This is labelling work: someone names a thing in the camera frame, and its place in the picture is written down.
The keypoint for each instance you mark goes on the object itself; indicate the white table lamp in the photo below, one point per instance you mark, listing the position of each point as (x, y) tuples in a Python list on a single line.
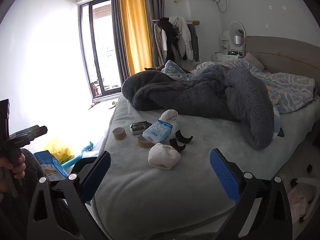
[(238, 40)]

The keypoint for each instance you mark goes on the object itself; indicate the pink cloth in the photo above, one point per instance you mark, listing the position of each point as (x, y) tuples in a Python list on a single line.
[(298, 202)]

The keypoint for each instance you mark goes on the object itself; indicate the person's left hand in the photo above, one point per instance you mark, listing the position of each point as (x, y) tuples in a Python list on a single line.
[(11, 167)]

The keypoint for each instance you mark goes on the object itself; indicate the grey curtain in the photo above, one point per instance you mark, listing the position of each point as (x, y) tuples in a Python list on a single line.
[(117, 30), (152, 5)]

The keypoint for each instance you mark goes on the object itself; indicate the teal plush toy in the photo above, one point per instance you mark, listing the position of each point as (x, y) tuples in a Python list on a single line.
[(80, 155)]

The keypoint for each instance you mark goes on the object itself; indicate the beige pillow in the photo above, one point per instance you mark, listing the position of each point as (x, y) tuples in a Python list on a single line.
[(253, 60)]

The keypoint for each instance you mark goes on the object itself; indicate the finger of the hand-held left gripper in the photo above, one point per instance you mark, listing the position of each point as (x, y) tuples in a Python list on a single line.
[(35, 131)]

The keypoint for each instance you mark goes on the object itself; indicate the yellow plastic bag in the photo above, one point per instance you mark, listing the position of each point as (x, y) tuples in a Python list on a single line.
[(61, 150)]

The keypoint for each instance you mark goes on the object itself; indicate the white shirt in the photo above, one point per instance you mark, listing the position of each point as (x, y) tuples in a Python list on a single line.
[(164, 40)]

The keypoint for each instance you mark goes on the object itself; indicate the long white sock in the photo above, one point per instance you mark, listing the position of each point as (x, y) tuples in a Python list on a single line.
[(170, 116)]

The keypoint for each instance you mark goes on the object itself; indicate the round white mirror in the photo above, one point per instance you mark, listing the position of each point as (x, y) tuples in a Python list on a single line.
[(236, 28)]

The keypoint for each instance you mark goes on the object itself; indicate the grey fleece blanket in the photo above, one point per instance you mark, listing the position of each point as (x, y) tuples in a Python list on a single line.
[(200, 90)]

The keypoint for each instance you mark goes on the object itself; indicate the dark snack packet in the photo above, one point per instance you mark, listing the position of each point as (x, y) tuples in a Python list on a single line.
[(140, 126)]

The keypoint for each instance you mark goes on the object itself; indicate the white plastic frame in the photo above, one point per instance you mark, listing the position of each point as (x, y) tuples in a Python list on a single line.
[(306, 180)]

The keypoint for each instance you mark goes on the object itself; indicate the bubble wrap sheet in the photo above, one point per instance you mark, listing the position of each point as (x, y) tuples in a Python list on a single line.
[(90, 153)]

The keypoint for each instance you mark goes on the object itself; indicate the yellow curtain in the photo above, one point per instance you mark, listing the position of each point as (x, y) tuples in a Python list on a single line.
[(135, 30)]

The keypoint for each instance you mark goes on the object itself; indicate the beige coat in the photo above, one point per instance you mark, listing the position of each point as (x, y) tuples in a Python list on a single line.
[(157, 45)]

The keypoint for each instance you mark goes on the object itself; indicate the bed with light sheet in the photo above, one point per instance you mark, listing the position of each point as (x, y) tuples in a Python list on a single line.
[(200, 205)]

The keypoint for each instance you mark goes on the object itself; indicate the white jacket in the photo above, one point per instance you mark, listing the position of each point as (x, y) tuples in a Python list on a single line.
[(183, 37)]

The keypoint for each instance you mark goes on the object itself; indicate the small brown object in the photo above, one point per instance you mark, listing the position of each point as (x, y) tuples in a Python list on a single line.
[(93, 106)]

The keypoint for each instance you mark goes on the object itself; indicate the black curved plastic piece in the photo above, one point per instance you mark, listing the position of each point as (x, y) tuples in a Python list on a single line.
[(183, 140), (178, 147)]

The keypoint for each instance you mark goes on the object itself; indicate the brown cardboard tape roll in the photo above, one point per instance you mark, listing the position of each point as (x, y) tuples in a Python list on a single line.
[(119, 136), (145, 144)]

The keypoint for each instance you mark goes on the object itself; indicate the clothes on rack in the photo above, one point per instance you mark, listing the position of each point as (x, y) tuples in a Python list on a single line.
[(155, 20)]

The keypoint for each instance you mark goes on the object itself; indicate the grey garment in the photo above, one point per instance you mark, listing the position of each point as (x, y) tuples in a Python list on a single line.
[(195, 42)]

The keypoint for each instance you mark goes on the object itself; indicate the blue cloud-patterned duvet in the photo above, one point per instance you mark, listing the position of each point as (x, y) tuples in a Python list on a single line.
[(292, 87)]

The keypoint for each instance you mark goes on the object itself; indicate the black framed balcony door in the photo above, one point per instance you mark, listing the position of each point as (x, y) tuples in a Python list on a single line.
[(86, 55)]

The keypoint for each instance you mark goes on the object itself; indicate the black garment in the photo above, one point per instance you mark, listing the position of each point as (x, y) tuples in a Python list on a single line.
[(172, 37)]

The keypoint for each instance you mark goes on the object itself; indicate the white desktop organizer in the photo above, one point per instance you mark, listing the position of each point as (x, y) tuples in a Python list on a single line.
[(225, 41)]

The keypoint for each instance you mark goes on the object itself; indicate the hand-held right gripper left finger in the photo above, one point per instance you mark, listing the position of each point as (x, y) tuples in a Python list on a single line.
[(96, 175)]

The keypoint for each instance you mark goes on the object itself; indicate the beige upholstered headboard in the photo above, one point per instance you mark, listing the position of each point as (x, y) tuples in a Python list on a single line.
[(287, 52)]

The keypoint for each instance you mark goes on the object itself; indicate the blue paper bag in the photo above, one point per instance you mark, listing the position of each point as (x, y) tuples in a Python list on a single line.
[(50, 165)]

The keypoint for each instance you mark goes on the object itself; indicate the balled white sock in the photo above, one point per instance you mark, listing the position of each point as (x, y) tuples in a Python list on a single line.
[(163, 156)]

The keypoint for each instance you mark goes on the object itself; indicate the white vanity table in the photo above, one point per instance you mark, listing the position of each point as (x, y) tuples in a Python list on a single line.
[(222, 56)]

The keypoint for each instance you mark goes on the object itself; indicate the blue white tissue pack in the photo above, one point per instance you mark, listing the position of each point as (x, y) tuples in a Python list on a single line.
[(157, 131)]

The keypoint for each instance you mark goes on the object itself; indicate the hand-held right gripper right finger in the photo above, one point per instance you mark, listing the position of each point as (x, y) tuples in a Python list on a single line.
[(225, 175)]

